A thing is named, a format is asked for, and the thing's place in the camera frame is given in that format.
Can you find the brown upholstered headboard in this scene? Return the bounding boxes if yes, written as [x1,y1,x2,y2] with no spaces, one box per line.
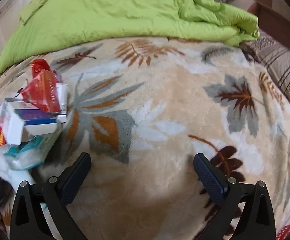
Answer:
[236,0,290,45]

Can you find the white and blue box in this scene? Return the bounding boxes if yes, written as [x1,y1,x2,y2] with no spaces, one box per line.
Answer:
[0,98,61,145]

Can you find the white crumpled tissue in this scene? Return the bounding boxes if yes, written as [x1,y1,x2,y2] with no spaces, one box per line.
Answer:
[0,145,34,188]

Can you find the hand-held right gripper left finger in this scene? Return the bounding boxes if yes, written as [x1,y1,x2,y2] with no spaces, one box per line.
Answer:
[9,152,92,240]

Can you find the red plastic basket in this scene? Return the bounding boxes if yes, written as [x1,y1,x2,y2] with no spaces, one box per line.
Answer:
[276,219,290,240]

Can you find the beige leaf-print blanket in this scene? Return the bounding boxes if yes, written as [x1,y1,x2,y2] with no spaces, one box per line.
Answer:
[0,37,290,240]

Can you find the red paper packet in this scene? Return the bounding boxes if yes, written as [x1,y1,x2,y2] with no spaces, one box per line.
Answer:
[21,69,61,113]

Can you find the teal tissue packet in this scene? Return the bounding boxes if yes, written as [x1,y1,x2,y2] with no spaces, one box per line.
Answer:
[3,130,60,170]

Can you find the red foil wrapper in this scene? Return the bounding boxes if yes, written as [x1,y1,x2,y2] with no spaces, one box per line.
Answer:
[31,59,51,79]

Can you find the white medicine box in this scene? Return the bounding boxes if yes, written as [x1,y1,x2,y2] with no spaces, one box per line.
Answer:
[56,83,69,123]

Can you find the striped brown pillow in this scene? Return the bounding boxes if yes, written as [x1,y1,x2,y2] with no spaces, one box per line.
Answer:
[240,29,290,125]

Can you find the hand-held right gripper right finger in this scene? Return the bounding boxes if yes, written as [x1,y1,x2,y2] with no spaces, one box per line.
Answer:
[193,152,277,240]

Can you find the green quilt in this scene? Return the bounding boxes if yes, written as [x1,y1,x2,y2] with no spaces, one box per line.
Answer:
[0,0,260,75]

